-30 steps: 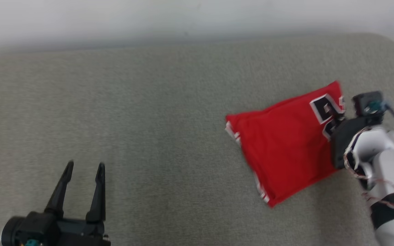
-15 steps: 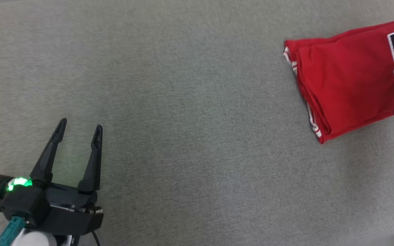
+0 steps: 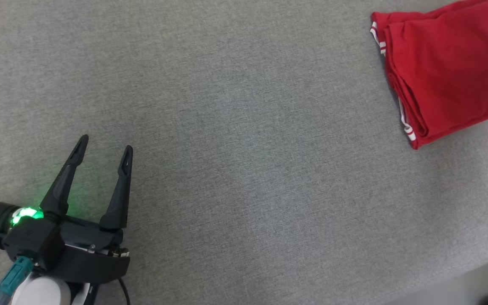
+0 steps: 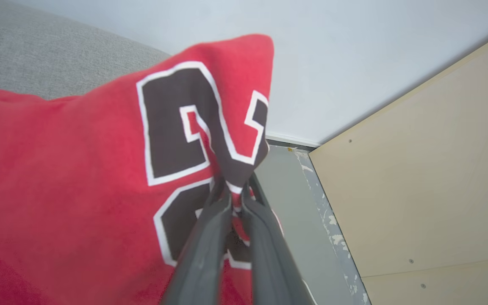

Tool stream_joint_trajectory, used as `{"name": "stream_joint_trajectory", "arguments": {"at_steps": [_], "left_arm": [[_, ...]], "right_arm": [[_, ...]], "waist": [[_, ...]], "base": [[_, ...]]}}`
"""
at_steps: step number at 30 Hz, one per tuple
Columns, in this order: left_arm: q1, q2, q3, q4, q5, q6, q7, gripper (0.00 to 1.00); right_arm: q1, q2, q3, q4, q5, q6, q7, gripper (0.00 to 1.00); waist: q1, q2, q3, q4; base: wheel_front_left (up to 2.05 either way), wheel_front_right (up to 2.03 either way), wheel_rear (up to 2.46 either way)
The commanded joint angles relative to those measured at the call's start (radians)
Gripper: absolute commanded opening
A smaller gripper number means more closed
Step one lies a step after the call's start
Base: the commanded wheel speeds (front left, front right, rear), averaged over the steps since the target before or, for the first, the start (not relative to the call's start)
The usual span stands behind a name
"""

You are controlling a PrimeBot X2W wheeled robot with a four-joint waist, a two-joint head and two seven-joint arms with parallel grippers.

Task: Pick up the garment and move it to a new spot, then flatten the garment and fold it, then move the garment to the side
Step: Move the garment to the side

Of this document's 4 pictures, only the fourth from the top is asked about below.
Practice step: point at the red and white basketball jersey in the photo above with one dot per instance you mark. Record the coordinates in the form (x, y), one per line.
(66, 178)

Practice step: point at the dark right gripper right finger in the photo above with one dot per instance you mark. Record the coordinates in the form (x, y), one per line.
(269, 262)

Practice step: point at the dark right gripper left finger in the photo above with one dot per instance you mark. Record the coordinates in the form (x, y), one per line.
(203, 258)

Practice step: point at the beige wooden panel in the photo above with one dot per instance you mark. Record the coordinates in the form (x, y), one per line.
(430, 178)

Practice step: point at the grey fabric sofa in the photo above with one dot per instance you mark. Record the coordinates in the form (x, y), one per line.
(36, 55)

